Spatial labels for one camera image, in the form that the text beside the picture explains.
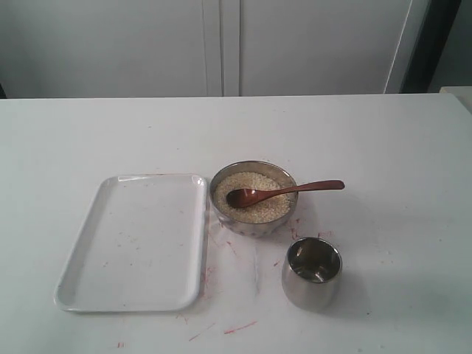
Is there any white rectangular plastic tray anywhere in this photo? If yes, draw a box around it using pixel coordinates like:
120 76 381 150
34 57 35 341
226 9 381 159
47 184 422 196
54 174 207 313

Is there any steel bowl with rice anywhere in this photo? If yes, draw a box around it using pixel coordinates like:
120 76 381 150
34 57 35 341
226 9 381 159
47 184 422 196
209 161 298 237

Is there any white cabinet behind table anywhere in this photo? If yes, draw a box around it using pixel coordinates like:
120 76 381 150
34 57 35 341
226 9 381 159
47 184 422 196
1 1 428 98

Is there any stainless steel cup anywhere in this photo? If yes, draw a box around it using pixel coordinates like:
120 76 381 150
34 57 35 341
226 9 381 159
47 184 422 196
281 237 343 312

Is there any brown wooden spoon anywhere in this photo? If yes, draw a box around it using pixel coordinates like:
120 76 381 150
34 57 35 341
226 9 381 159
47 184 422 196
226 180 345 209

